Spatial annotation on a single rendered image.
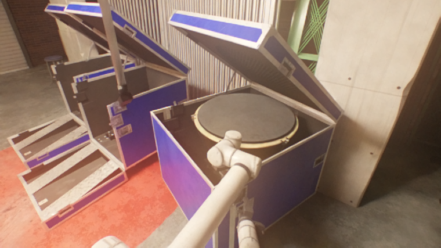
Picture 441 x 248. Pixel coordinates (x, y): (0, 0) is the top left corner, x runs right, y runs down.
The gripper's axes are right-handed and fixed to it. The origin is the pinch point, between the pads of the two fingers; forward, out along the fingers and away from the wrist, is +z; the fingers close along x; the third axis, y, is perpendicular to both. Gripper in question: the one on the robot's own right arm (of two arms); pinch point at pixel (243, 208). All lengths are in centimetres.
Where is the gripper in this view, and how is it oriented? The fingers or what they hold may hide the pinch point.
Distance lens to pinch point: 135.7
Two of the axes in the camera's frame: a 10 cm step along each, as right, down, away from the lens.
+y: -9.6, -2.6, -0.1
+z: 0.2, -1.2, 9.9
